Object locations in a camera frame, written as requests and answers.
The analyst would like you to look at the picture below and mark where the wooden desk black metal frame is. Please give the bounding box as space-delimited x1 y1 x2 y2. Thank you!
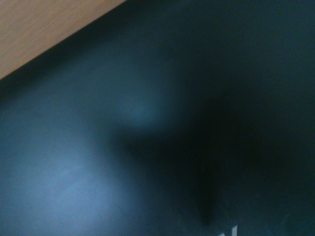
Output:
0 0 128 81

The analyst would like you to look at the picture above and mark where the black laptop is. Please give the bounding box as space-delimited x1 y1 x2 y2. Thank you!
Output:
0 0 315 236

